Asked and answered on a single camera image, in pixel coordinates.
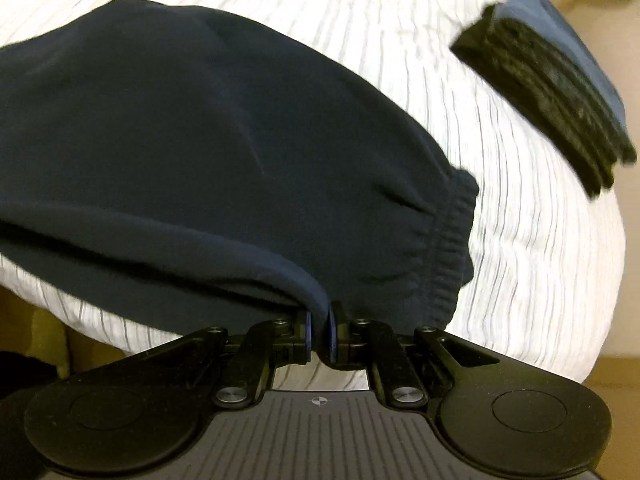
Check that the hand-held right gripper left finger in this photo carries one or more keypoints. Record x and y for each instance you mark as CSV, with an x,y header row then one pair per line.
x,y
307,332

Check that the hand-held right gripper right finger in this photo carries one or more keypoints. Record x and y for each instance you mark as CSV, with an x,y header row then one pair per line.
x,y
332,332

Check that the dark navy pants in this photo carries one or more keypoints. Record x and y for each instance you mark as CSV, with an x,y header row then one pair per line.
x,y
200,135

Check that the stack of folded dark clothes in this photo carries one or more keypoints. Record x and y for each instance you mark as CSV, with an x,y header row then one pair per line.
x,y
550,95

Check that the white striped bed cover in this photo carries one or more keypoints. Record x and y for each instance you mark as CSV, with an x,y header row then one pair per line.
x,y
525,260

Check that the folded blue garment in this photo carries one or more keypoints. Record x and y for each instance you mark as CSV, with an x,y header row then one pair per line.
x,y
555,15

